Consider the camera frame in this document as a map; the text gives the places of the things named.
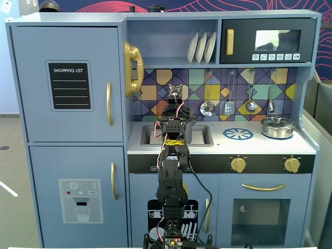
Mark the freezer door with dispenser print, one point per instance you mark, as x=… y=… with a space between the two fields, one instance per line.
x=46 y=168

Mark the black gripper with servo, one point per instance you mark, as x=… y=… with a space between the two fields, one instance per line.
x=175 y=91

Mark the black microwave door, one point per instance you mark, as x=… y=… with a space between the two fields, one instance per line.
x=243 y=39

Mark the gray toy sink basin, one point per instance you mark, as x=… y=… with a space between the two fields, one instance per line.
x=147 y=137

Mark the small metal whisk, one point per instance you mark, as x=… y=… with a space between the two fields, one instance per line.
x=271 y=105

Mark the metal ladle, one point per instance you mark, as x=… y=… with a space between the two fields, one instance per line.
x=251 y=107

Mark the black table clamp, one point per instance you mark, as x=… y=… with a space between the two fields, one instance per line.
x=209 y=240
x=146 y=241

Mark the blue toy kitchen body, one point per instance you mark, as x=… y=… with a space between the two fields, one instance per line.
x=171 y=41

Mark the gold stove knob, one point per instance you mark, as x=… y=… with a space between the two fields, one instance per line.
x=238 y=164
x=292 y=164

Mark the dishwasher door with dish print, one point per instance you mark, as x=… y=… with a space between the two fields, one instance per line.
x=140 y=197

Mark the metal slotted spatula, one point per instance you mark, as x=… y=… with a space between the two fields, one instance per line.
x=229 y=108

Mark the oven door with window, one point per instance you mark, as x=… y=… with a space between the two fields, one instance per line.
x=225 y=186

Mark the fridge door with shopping list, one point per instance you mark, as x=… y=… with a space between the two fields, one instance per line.
x=31 y=77

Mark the robot controller board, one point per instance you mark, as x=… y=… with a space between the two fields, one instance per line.
x=173 y=243

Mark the gray office partition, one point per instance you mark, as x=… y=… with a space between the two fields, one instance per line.
x=320 y=116

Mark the white toy plate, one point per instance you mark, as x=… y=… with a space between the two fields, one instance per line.
x=210 y=46
x=192 y=49
x=201 y=48

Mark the metal slotted spoon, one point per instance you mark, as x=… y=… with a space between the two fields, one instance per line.
x=207 y=109

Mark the metal pot lid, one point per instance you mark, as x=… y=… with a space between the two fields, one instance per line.
x=278 y=122

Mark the gray metal pot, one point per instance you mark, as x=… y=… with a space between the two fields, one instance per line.
x=277 y=132

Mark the black helmet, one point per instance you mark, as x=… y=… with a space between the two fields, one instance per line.
x=49 y=6

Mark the white wall plate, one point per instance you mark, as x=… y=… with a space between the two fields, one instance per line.
x=5 y=6

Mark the gold toy telephone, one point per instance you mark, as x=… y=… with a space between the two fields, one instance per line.
x=136 y=57

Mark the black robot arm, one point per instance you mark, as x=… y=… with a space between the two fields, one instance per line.
x=169 y=181

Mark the black cylindrical device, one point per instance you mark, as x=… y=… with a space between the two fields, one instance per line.
x=155 y=9

